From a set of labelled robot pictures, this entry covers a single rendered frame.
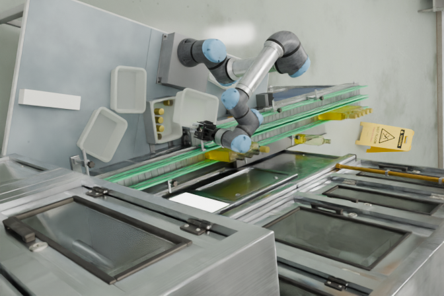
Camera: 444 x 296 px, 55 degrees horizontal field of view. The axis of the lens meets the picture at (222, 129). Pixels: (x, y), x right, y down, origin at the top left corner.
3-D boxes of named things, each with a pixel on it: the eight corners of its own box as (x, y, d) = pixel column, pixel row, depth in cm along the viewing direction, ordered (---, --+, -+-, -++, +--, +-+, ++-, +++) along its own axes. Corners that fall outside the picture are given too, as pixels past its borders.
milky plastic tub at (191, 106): (172, 87, 196) (184, 86, 190) (207, 97, 211) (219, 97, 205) (166, 124, 194) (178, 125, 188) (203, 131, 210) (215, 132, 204)
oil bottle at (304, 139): (295, 143, 289) (328, 147, 271) (293, 135, 288) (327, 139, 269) (299, 141, 293) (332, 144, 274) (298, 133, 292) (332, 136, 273)
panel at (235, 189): (110, 227, 184) (156, 248, 160) (110, 221, 183) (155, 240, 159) (250, 170, 244) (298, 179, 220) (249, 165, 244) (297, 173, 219)
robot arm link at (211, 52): (200, 34, 216) (219, 32, 206) (214, 54, 223) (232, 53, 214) (187, 51, 211) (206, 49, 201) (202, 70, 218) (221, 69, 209)
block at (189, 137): (183, 145, 230) (191, 147, 225) (181, 128, 229) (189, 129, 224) (188, 144, 233) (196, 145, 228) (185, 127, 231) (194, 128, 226)
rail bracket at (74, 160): (67, 183, 189) (90, 191, 173) (60, 147, 186) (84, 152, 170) (77, 180, 193) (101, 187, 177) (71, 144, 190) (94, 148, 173)
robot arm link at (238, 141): (256, 142, 174) (244, 158, 172) (238, 136, 182) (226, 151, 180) (248, 130, 169) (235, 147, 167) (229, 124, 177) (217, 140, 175)
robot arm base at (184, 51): (178, 36, 218) (190, 34, 211) (199, 40, 229) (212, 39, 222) (176, 65, 219) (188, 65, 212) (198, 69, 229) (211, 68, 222)
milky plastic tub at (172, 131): (147, 143, 221) (156, 145, 215) (141, 100, 217) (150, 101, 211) (173, 135, 233) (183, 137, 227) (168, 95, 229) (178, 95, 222)
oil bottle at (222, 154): (205, 158, 233) (232, 163, 218) (203, 148, 232) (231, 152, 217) (213, 156, 237) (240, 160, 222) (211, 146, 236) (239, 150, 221)
